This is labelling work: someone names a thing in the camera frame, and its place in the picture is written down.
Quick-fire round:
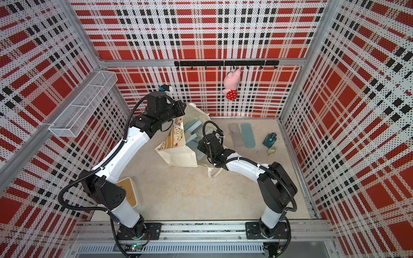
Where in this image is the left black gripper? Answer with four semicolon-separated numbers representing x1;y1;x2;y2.
158;99;187;125

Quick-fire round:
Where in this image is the grey pencil case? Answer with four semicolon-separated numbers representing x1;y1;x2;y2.
228;123;245;148

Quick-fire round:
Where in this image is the cream floral canvas bag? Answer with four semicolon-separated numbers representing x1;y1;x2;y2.
156;103;222;178

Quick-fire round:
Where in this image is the teal pencil case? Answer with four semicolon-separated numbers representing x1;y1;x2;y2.
240;123;256;148

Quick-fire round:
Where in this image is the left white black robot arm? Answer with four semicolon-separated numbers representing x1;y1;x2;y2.
58;84;186;240

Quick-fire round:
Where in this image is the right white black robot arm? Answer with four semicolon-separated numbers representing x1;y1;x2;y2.
197;120;297;239

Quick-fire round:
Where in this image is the light blue box in bag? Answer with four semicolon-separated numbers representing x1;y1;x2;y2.
184;119;202;143

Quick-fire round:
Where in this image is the teal alarm clock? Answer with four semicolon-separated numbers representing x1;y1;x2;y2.
262;133;277;148

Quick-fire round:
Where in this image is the pink plush pig toy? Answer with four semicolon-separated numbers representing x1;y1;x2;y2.
222;69;241;101

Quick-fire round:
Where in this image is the white box wooden lid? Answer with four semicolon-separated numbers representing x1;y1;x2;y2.
116;177;140;209

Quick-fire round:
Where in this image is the white wire mesh shelf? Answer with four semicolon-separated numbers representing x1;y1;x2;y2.
49;71;117;138

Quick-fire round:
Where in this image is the black wall hook rail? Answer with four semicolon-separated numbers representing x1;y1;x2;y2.
174;60;280;68

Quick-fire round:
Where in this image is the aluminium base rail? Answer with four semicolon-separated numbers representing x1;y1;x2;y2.
69;220;338;258

